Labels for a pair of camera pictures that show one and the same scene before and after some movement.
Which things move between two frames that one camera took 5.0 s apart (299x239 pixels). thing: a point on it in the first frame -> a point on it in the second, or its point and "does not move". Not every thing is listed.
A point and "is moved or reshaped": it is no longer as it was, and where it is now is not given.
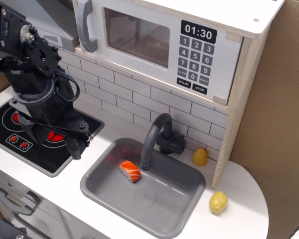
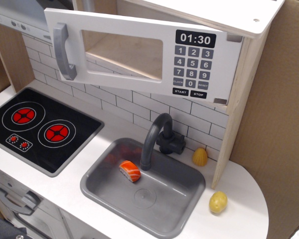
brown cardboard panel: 272,142 does not move
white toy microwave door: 179,51 is moved or reshaped
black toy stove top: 52,155 does not move
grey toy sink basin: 162,200 does not move
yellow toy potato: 218,202 does not move
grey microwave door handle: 83,8 -> 68,71
